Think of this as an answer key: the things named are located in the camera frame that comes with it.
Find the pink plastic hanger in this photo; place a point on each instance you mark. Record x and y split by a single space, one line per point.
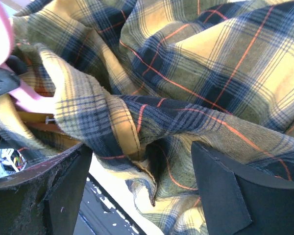
24 96

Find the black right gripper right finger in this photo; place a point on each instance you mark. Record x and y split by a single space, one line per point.
239 200

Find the yellow black plaid shirt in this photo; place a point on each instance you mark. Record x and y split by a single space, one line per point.
138 81

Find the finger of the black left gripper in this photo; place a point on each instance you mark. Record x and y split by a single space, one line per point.
8 81

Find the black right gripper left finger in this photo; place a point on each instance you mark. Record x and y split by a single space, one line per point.
45 199

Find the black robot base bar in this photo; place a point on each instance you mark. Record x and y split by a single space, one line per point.
100 214

